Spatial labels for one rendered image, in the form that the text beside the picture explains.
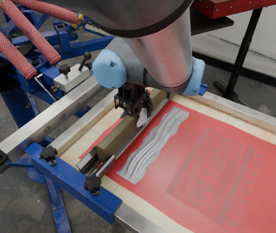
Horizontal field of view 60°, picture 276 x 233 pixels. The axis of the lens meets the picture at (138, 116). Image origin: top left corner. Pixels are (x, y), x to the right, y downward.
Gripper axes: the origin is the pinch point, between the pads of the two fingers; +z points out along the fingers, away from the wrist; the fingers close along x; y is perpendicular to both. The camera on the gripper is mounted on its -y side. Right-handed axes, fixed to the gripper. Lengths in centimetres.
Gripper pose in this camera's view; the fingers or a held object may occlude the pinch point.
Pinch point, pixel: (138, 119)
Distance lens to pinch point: 80.7
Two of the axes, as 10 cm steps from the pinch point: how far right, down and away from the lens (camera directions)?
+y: -5.6, 5.9, -5.8
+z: 0.0, 7.0, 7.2
